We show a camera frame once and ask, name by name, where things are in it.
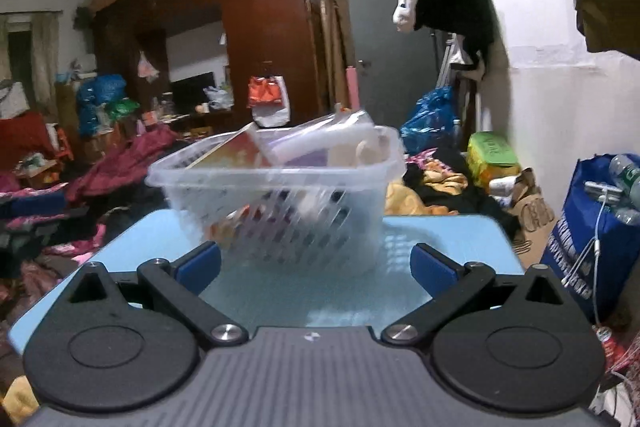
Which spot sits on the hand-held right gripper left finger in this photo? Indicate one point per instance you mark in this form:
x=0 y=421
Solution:
x=199 y=268

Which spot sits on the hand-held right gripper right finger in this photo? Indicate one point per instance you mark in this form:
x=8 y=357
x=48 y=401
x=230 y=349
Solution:
x=432 y=268

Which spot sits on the white plastic basket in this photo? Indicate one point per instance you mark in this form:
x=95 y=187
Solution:
x=300 y=227

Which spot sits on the orange white medicine box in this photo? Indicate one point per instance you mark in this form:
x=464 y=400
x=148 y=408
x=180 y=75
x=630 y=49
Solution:
x=232 y=152

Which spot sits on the beige plush toy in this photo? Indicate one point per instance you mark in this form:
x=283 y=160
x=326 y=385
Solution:
x=362 y=152

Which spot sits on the clear plastic packet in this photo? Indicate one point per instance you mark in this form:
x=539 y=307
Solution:
x=320 y=134

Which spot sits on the pile of black clothes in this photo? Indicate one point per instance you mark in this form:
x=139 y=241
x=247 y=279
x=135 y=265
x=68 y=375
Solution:
x=465 y=202

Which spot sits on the yellow cloth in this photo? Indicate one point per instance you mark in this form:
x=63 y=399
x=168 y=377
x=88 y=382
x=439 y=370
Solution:
x=405 y=197

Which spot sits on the green container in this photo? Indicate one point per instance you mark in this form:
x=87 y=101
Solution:
x=492 y=154

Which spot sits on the maroon plaid clothing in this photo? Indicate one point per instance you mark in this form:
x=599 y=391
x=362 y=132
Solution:
x=125 y=162

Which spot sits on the blue plastic bag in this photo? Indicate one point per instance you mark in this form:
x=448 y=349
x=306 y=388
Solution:
x=430 y=117

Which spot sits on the blue shopping bag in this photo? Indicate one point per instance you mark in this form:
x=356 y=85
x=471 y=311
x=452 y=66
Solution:
x=585 y=237

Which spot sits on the crumpled white plastic bag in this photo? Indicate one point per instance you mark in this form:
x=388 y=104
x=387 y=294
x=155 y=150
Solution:
x=219 y=98

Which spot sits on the black television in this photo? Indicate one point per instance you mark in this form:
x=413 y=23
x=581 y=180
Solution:
x=192 y=93

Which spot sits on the orange plastic bag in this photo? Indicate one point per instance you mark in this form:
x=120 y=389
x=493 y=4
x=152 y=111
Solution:
x=262 y=89

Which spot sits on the metal folding rack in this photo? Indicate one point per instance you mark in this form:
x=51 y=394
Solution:
x=452 y=77

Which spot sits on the large blue plastic bags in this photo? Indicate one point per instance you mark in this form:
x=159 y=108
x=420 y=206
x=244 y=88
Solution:
x=100 y=102

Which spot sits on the pink board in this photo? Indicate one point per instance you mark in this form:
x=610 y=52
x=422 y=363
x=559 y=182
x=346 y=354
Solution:
x=353 y=87

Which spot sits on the small white red bag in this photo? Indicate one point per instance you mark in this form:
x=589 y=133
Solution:
x=147 y=68

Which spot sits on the clear plastic water bottle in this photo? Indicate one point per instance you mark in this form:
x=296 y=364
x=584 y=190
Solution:
x=627 y=179

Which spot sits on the grey door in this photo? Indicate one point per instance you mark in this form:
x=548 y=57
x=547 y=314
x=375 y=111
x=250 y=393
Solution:
x=390 y=32

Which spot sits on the brown wooden wardrobe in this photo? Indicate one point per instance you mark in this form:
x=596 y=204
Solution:
x=250 y=32

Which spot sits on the wooden sticks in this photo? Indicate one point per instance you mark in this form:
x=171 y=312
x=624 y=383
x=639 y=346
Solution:
x=332 y=32

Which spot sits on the window curtain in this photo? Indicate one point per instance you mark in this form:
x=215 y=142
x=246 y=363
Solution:
x=30 y=57

